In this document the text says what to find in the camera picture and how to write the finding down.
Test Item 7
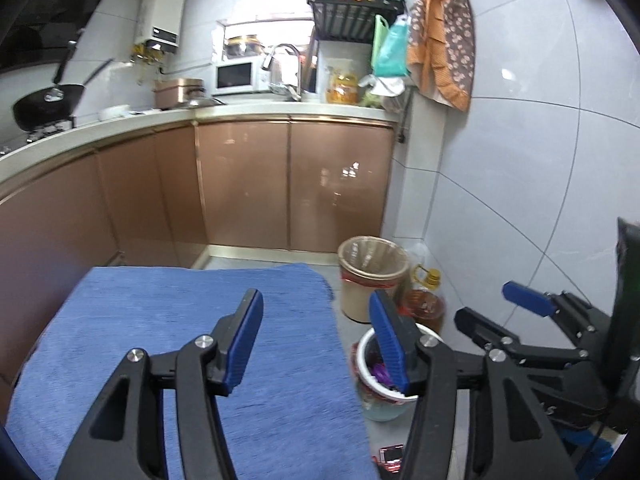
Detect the black range hood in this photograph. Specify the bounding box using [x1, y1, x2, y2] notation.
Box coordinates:
[0, 0, 151, 76]

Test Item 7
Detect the gas stove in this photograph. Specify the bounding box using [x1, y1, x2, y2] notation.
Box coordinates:
[0, 120, 76, 156]

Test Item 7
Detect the purple wrapper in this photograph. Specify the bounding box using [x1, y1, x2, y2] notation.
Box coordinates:
[371, 364, 398, 389]

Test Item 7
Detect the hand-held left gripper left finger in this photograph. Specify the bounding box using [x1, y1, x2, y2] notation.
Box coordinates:
[55, 287, 265, 480]

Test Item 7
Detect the metal pot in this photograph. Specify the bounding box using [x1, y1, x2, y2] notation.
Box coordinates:
[223, 34, 263, 58]

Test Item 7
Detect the white plastic bag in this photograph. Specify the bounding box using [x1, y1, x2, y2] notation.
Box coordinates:
[357, 74, 406, 97]

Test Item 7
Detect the person's right hand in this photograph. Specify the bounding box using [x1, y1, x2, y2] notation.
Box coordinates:
[562, 422, 618, 478]

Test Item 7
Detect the orange floral apron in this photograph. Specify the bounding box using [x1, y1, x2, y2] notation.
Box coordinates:
[407, 0, 473, 112]

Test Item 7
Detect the copper cooking pot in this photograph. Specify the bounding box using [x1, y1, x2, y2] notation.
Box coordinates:
[152, 78, 207, 110]

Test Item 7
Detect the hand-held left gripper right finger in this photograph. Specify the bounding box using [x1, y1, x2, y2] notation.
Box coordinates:
[369, 289, 568, 480]

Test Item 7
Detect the black dish rack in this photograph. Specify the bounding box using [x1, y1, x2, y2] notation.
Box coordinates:
[307, 0, 406, 43]

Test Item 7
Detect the white water heater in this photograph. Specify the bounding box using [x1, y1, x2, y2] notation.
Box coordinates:
[136, 0, 187, 53]

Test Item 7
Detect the chrome faucet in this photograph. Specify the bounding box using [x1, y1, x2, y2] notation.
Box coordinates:
[262, 43, 303, 101]

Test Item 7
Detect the green plastic bag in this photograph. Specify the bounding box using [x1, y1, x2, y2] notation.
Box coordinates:
[371, 14, 411, 76]

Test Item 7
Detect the white microwave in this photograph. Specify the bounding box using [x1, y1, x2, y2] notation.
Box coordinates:
[210, 57, 271, 96]

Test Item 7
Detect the brown kitchen cabinet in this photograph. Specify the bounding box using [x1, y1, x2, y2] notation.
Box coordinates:
[0, 109, 403, 391]

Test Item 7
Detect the white-rimmed bin with black bag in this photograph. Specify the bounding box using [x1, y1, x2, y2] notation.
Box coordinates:
[350, 324, 446, 423]

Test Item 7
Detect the wooden cutting board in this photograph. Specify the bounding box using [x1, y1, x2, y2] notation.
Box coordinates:
[302, 35, 321, 93]

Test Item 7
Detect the black wok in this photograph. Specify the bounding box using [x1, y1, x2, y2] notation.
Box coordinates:
[12, 40, 113, 131]

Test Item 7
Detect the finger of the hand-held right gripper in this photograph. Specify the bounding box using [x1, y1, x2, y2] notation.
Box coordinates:
[454, 306, 595, 371]
[501, 281, 615, 350]

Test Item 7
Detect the cooking oil bottle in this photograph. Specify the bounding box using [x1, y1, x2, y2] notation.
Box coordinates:
[400, 266, 447, 333]

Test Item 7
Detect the beige bin with clear bag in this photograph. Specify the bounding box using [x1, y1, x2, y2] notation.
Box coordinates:
[338, 236, 411, 322]

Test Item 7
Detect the blue towel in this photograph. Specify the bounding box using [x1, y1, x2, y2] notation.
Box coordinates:
[5, 262, 381, 480]

